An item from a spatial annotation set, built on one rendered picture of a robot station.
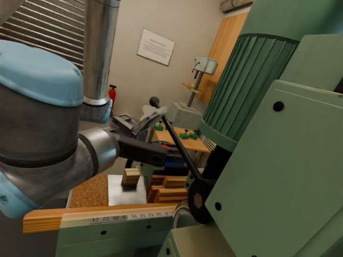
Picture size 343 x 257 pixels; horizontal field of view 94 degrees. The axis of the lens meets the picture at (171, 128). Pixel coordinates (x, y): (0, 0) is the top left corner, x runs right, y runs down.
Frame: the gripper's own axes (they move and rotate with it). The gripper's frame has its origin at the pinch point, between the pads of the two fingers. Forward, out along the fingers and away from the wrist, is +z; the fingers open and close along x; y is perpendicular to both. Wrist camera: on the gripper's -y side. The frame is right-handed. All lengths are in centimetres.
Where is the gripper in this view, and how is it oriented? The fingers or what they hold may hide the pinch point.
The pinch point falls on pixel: (160, 129)
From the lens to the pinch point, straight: 50.8
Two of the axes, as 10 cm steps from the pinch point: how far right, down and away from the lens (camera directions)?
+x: -3.7, 8.1, 4.5
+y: -8.0, -5.3, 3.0
